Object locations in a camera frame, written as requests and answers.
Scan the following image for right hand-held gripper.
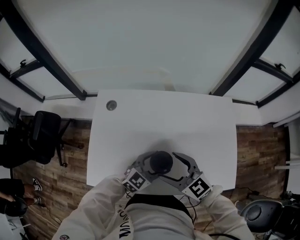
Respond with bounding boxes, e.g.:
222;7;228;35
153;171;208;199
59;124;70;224
158;151;213;202

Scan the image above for person's white hoodie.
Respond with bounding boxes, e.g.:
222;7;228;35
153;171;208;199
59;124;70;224
112;202;197;240

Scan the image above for black floor cable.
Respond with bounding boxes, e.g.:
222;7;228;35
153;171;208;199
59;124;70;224
231;186;261;200

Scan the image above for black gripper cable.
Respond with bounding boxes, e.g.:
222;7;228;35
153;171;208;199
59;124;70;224
206;232;242;240

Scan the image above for person's black trousers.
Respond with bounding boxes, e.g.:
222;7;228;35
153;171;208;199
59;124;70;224
125;193;195;211

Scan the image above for round grey table grommet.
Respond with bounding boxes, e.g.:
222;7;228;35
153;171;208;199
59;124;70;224
105;100;118;112

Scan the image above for person's right forearm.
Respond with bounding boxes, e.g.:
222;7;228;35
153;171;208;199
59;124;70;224
199;184;249;237

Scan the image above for person's left forearm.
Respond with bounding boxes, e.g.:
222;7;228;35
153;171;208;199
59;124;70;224
75;174;128;230

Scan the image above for small white side table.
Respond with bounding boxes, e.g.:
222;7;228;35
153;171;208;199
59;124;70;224
273;112;300;171
0;212;31;240

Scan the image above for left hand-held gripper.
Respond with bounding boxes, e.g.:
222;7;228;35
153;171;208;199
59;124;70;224
121;150;170;194

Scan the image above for black office chair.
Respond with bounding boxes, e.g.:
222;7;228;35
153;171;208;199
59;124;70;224
0;106;84;168

